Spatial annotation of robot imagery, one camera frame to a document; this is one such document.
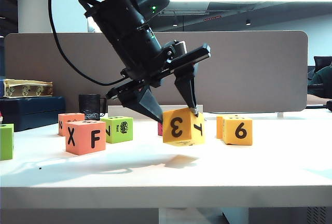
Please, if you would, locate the person in dark green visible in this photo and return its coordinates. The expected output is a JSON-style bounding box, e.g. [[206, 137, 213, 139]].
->
[[308, 63, 332, 105]]

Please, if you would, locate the gold patterned box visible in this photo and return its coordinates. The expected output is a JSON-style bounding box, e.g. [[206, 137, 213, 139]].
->
[[3, 79, 54, 99]]

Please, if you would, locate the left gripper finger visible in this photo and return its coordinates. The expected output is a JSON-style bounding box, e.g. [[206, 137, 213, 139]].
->
[[173, 63, 200, 118], [120, 86, 164, 124]]

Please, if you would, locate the green block 7 Nest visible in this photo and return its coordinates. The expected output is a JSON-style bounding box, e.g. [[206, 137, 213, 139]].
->
[[100, 116, 134, 144]]

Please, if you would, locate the black mug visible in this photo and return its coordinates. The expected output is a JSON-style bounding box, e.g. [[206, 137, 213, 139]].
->
[[78, 94, 107, 121]]

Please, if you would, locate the yellow block 6 Alligator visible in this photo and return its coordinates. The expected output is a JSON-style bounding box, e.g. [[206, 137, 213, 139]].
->
[[222, 117, 253, 146]]

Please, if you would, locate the silver wall plate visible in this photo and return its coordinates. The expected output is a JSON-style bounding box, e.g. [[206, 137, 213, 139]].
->
[[87, 18, 99, 33]]

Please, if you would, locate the yellow block with 9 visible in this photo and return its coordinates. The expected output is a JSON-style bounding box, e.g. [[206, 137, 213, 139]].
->
[[216, 115, 241, 139]]

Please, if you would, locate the green foam block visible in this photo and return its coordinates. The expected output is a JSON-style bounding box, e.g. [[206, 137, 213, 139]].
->
[[0, 123, 15, 161]]

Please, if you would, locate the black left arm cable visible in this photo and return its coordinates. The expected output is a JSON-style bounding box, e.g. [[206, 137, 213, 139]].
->
[[48, 0, 129, 87]]

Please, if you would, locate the brown desk partition panel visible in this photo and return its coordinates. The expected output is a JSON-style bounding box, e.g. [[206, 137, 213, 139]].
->
[[4, 30, 309, 114]]

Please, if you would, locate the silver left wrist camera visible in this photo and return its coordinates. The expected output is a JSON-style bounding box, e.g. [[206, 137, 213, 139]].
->
[[171, 40, 188, 55]]

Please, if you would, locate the dark blue box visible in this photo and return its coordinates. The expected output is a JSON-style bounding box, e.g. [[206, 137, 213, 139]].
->
[[0, 96, 66, 133]]

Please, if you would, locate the orange block 2 Queen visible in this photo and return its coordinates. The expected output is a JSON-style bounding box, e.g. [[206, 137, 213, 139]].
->
[[58, 113, 86, 137]]

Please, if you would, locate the yellow block 3 and T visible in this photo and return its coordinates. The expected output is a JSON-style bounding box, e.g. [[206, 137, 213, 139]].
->
[[162, 106, 206, 147]]

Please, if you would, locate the black office chair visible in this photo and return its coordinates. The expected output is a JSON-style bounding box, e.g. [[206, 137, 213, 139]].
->
[[313, 55, 332, 74]]

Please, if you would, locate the orange block X F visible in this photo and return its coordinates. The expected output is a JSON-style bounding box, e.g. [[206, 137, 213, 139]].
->
[[65, 120, 107, 156]]

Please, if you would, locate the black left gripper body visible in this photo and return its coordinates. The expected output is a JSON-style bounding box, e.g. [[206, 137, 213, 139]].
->
[[105, 43, 212, 105]]

